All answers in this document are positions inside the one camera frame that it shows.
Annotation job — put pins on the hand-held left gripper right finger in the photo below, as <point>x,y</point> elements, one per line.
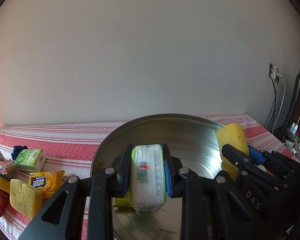
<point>168,177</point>

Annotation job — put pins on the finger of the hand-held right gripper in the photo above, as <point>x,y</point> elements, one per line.
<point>257,156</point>
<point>233,155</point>

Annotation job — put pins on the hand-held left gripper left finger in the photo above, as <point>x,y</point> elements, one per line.
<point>125,175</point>

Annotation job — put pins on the white green tissue pack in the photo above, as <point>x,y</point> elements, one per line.
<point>147,177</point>

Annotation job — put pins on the round metal tin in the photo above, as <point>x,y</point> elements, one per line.
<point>190,142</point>

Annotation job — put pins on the yellow snack packet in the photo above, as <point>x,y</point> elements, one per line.
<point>48,182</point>

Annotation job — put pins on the pink floral snack packet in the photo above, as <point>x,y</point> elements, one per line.
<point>2,166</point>

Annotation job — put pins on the yellow green scouring sponge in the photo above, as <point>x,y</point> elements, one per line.
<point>0,182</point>

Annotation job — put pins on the pile of small desk items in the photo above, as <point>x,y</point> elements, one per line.
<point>296,140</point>

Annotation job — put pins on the black monitor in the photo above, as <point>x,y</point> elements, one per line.
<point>293,100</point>

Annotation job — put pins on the red white striped tablecloth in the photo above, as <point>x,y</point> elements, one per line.
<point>65,140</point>

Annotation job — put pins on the notched yellow sponge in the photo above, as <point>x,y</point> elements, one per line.
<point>25,197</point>

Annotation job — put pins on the dark blue cloth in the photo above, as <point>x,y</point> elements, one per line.
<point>16,151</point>

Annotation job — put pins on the red snack packet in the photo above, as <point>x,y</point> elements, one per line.
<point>0,201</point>

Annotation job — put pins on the wall socket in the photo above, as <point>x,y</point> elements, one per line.
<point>273,71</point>

